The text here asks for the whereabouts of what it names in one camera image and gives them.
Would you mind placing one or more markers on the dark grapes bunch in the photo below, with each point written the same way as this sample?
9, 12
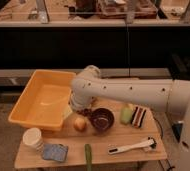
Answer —
85, 112

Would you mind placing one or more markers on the yellow apple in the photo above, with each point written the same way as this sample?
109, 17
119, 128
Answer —
80, 124

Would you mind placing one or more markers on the green yellow pear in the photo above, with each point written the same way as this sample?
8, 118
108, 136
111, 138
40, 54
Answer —
126, 113

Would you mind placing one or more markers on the white handled brush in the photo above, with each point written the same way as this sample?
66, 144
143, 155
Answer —
150, 142

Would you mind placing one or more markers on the white paper cup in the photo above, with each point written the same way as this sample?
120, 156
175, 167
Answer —
33, 138

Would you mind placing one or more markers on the wooden table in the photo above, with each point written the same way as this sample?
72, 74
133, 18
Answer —
118, 134

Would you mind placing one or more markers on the striped layered cake toy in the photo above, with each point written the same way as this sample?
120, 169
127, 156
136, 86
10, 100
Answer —
138, 116

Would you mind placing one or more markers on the black box device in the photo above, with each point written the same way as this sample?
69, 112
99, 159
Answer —
177, 129

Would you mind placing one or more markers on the blue sponge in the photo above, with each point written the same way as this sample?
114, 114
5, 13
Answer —
55, 152

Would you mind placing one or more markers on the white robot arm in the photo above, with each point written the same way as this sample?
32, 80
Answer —
168, 95

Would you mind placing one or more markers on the yellow plastic tray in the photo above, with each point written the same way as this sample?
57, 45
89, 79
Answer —
43, 101

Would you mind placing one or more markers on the green cucumber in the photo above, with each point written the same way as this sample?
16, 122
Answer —
88, 156

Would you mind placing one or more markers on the dark brown bowl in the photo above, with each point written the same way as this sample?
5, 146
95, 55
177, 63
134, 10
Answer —
101, 119

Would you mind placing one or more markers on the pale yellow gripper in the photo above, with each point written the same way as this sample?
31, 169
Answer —
67, 112

